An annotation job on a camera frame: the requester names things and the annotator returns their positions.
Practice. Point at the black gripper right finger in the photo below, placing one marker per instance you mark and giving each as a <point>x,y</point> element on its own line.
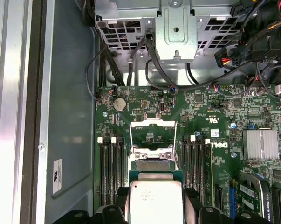
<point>191,198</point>

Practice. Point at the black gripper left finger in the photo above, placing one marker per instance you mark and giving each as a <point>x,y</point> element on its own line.
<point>122,198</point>

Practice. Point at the silver CPU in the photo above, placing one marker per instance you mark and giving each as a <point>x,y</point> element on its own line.
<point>154,203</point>

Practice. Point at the metal socket cover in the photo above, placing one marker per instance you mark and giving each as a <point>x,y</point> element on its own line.
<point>138,124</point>

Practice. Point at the black expansion slot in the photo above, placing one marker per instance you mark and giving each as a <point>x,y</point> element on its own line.
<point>218,198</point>

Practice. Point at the black RAM slot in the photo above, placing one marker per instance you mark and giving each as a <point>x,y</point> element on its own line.
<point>193,168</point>
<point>117,168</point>
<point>186,168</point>
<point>103,168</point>
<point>200,168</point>
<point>110,168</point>
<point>124,168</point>

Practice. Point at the blue expansion slot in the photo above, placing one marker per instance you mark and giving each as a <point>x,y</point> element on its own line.
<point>231,203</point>

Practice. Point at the green RAM stick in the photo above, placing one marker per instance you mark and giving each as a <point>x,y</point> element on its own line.
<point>209,177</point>

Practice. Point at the black graphics card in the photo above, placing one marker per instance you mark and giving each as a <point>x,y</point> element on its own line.
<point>249,196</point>

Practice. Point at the small white board sticker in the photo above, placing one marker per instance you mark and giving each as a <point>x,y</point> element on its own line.
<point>216,133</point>

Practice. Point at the green motherboard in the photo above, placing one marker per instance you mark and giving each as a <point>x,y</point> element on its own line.
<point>200,112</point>

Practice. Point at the silver finned heatsink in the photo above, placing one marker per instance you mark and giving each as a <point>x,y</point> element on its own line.
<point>260,144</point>

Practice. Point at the silver coin battery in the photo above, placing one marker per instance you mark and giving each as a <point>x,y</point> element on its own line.
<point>120,104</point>

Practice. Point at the silver internal USB port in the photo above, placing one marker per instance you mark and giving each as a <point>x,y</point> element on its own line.
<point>162,107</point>

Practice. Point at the black PC case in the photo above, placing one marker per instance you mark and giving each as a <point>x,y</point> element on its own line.
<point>70,93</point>

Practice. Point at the silver metal drive cage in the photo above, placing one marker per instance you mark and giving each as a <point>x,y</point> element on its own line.
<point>175,30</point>

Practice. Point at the white case wall sticker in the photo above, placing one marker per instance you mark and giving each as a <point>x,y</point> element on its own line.
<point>57,176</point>

